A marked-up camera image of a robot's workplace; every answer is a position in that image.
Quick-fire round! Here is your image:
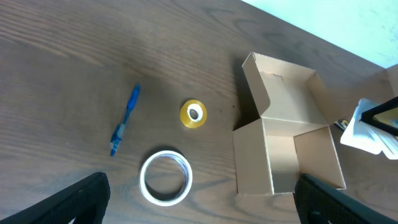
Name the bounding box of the large white tape roll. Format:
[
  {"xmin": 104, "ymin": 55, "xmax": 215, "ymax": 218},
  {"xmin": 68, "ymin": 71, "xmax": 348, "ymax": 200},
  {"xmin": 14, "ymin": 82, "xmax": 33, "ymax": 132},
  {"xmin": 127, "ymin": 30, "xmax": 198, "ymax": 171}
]
[{"xmin": 138, "ymin": 150, "xmax": 193, "ymax": 207}]

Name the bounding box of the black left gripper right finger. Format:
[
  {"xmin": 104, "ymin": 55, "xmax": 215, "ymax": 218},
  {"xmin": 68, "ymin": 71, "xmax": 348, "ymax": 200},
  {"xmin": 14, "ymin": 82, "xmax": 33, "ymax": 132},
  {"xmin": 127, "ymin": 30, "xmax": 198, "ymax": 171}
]
[{"xmin": 293, "ymin": 174, "xmax": 397, "ymax": 224}]

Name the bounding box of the blue ballpoint pen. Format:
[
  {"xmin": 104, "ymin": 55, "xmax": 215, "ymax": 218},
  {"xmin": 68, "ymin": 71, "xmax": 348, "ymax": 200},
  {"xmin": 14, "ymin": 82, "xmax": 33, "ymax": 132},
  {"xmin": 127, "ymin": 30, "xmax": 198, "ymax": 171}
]
[{"xmin": 109, "ymin": 83, "xmax": 141, "ymax": 157}]

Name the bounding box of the cardboard box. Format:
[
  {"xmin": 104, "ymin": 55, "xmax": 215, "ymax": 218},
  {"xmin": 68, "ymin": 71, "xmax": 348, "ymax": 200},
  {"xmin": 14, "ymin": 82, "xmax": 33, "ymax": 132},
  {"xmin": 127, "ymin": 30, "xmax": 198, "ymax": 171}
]
[{"xmin": 233, "ymin": 52, "xmax": 346, "ymax": 196}]

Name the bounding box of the small yellow tape roll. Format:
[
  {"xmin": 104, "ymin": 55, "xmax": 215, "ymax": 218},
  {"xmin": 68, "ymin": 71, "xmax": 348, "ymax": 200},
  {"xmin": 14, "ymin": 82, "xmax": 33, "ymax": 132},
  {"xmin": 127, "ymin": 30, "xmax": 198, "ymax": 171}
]
[{"xmin": 180, "ymin": 100, "xmax": 207, "ymax": 129}]

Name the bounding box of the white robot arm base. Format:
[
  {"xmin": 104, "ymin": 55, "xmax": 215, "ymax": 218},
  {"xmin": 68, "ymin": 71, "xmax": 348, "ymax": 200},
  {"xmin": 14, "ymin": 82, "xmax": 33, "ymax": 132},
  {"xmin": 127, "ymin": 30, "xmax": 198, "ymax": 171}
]
[{"xmin": 340, "ymin": 98, "xmax": 397, "ymax": 160}]

